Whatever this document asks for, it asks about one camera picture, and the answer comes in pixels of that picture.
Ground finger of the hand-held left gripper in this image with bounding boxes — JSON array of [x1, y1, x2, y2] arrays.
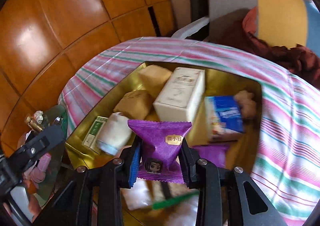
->
[[9, 123, 65, 166]]

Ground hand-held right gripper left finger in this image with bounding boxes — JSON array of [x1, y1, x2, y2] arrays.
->
[[32, 138, 143, 226]]

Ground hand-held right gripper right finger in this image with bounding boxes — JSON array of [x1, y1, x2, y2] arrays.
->
[[180, 138, 288, 226]]

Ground purple snack packet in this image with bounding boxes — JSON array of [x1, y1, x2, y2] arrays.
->
[[127, 119, 192, 184], [192, 142, 230, 169]]

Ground clear packet with green edges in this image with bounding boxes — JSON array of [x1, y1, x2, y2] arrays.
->
[[121, 178, 200, 216]]

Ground small green label box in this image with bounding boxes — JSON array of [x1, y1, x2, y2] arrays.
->
[[82, 116, 109, 154]]

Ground blue and white box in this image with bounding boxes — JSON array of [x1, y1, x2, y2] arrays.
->
[[204, 95, 245, 143]]

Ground cream carton box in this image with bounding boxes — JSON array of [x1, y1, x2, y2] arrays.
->
[[153, 67, 206, 123]]

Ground gold metal tin box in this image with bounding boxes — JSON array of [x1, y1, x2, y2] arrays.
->
[[65, 61, 262, 226]]

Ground small brass bottle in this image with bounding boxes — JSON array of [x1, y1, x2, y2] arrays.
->
[[24, 113, 44, 131]]

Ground pink ribbed cloth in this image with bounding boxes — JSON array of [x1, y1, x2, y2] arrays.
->
[[24, 153, 52, 188]]

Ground striped tablecloth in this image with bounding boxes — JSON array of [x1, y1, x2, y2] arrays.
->
[[57, 36, 320, 226]]

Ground wooden wardrobe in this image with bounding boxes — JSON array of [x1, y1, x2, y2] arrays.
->
[[0, 0, 177, 156]]

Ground red-brown padded jacket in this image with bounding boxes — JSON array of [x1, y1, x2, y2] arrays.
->
[[220, 7, 320, 89]]

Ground grey yellow blue armchair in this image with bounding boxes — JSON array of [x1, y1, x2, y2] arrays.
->
[[171, 0, 320, 57]]

